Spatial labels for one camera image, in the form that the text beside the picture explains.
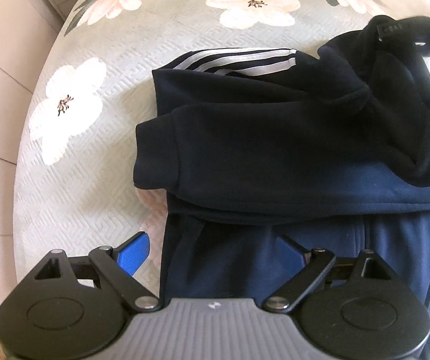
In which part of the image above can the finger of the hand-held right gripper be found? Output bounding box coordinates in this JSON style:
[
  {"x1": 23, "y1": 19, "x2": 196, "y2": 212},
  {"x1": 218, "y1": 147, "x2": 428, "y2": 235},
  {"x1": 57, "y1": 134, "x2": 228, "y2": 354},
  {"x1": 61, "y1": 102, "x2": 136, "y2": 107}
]
[{"x1": 372, "y1": 15, "x2": 430, "y2": 46}]

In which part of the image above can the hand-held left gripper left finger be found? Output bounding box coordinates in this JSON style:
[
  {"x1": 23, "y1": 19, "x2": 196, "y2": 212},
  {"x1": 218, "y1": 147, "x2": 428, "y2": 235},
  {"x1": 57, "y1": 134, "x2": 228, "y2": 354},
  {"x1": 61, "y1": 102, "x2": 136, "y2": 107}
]
[{"x1": 27, "y1": 231, "x2": 160, "y2": 311}]

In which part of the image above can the floral quilted bedspread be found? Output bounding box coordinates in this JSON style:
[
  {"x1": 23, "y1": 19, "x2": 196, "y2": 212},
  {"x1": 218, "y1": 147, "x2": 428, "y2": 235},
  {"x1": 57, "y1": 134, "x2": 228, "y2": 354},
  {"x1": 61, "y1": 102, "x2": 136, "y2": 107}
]
[{"x1": 13, "y1": 0, "x2": 430, "y2": 310}]

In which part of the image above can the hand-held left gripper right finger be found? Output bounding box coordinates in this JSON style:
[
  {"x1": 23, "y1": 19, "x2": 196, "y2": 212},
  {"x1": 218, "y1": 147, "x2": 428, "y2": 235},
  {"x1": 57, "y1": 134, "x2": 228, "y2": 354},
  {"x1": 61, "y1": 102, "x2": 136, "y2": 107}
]
[{"x1": 262, "y1": 234, "x2": 404, "y2": 311}]

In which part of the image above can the navy striped zip hoodie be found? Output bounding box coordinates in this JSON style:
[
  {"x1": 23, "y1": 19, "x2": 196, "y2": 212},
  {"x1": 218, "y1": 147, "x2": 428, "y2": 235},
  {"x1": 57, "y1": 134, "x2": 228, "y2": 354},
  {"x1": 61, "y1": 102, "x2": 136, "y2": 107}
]
[{"x1": 133, "y1": 15, "x2": 430, "y2": 307}]

